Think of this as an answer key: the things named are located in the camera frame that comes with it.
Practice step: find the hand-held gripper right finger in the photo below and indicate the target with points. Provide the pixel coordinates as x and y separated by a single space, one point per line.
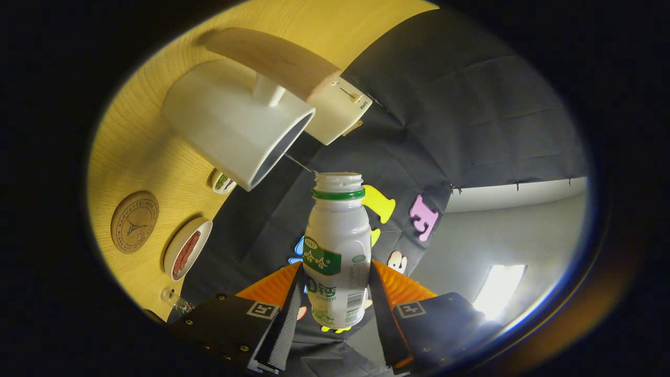
382 324

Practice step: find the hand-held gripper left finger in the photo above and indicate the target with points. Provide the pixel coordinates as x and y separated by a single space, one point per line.
285 330

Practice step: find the white juice bottle green label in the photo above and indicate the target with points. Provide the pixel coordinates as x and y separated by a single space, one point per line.
337 235

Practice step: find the round cork coaster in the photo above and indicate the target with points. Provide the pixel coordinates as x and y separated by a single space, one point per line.
134 222

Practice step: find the clear plastic water bottle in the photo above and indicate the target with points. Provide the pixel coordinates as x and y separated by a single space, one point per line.
175 299

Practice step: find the ceiling light panel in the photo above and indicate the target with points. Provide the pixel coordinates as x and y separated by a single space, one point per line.
500 290

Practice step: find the reddish brown meat patty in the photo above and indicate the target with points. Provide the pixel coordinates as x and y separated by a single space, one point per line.
186 255

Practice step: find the round white plate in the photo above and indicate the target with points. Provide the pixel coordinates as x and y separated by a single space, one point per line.
175 248

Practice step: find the white divided dish with beans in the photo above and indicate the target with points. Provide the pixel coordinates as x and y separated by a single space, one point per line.
222 183

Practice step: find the bread slice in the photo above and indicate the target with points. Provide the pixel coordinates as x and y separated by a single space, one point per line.
353 127

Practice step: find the cream toaster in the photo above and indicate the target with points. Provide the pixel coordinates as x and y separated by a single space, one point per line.
335 115

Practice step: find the black backdrop cloth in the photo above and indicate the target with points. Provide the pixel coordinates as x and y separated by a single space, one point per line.
460 115

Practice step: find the wooden table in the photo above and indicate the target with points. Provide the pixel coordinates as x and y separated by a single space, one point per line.
136 157

